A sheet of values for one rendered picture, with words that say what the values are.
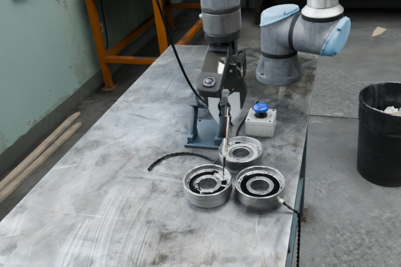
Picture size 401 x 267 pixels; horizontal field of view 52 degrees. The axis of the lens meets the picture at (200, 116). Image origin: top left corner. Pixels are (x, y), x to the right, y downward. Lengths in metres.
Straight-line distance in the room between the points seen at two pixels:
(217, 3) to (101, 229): 0.50
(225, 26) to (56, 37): 2.27
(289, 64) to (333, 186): 1.00
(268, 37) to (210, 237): 0.69
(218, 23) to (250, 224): 0.39
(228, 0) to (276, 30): 0.52
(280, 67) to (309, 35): 0.15
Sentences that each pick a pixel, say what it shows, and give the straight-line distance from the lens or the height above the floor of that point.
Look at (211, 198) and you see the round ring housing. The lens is 0.85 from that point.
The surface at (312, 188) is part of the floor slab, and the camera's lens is 2.15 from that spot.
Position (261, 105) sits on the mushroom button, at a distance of 1.06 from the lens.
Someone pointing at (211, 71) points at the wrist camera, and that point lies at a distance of 0.77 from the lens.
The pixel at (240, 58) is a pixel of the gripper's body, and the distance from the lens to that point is 0.84.
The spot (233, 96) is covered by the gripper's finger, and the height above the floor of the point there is 1.00.
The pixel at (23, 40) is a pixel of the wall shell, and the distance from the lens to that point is 2.73.
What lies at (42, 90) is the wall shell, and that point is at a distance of 2.86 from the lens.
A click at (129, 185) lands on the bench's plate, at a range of 0.97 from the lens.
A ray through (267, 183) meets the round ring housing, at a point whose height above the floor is 0.82.
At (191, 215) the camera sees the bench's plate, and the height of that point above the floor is 0.80.
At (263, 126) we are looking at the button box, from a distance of 1.05.
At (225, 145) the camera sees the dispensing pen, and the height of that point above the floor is 0.89.
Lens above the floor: 1.40
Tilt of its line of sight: 31 degrees down
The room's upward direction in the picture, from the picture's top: 6 degrees counter-clockwise
